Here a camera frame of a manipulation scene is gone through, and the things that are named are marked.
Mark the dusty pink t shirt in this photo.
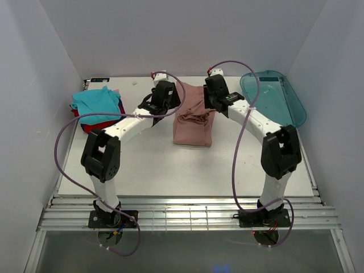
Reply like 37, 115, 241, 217
173, 82, 215, 147

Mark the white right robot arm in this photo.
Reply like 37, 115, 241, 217
203, 70, 302, 228

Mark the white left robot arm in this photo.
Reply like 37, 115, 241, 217
81, 76, 186, 226

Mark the navy blue folded t shirt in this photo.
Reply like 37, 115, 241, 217
80, 98, 127, 133

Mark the turquoise folded t shirt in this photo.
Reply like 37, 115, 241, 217
71, 86, 121, 125

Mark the teal transparent plastic bin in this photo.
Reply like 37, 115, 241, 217
239, 70, 307, 128

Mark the black blue corner label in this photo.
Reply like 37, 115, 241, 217
90, 77, 110, 82

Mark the red folded t shirt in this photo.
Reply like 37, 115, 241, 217
69, 104, 120, 135

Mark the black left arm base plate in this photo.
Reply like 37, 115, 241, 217
88, 210, 137, 229

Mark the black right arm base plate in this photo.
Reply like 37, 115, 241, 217
233, 206, 291, 228

